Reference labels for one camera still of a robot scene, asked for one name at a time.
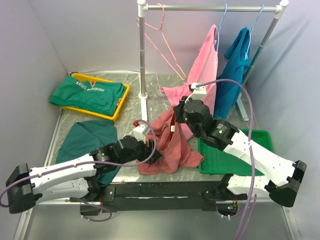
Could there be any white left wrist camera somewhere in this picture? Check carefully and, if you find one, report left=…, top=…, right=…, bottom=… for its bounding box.
left=132, top=120, right=151, bottom=143

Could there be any dark teal t shirt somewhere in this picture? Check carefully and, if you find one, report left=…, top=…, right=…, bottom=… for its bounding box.
left=54, top=119, right=121, bottom=187

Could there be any blue t shirt on hanger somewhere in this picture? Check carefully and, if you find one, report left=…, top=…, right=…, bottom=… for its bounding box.
left=213, top=26, right=252, bottom=121

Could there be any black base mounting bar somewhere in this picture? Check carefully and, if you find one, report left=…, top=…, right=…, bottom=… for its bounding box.
left=84, top=181, right=247, bottom=212

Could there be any light blue hanger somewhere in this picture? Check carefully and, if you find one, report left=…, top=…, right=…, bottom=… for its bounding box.
left=244, top=4, right=265, bottom=60
left=215, top=3, right=228, bottom=52

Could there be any silver clothes rack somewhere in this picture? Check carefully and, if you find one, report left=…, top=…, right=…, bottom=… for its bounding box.
left=136, top=0, right=289, bottom=120

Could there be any salmon red t shirt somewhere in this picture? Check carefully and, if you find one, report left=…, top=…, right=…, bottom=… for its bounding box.
left=137, top=106, right=204, bottom=175

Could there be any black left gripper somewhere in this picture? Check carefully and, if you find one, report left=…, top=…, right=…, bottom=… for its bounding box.
left=118, top=134, right=163, bottom=166

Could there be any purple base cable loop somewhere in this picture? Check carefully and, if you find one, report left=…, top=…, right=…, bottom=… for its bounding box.
left=81, top=199, right=113, bottom=223

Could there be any light blue hanger left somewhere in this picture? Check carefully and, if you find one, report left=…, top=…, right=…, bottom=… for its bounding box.
left=215, top=3, right=228, bottom=52

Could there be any yellow plastic tray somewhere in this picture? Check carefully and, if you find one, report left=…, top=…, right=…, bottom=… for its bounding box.
left=56, top=72, right=130, bottom=122

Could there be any green plastic tray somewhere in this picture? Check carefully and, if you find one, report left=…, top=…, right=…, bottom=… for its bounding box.
left=198, top=129, right=273, bottom=176

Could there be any light blue hanger right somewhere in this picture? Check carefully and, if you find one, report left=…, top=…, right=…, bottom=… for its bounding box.
left=244, top=4, right=265, bottom=60

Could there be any green printed t shirt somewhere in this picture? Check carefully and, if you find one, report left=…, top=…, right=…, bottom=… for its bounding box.
left=50, top=75, right=126, bottom=117

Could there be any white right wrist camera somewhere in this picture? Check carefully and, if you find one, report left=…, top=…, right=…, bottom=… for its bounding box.
left=186, top=82, right=207, bottom=102

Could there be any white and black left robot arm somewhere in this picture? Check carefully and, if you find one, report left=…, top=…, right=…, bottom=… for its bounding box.
left=1, top=135, right=162, bottom=214

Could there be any pink wire hanger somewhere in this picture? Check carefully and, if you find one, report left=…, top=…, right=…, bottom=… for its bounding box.
left=135, top=3, right=187, bottom=81

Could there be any pink t shirt on hanger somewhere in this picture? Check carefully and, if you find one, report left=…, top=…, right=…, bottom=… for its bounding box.
left=160, top=24, right=220, bottom=140

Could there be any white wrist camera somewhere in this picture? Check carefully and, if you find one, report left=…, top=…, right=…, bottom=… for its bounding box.
left=186, top=82, right=207, bottom=102
left=132, top=120, right=151, bottom=143

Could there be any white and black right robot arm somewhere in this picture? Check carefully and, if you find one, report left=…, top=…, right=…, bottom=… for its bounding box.
left=173, top=96, right=307, bottom=208

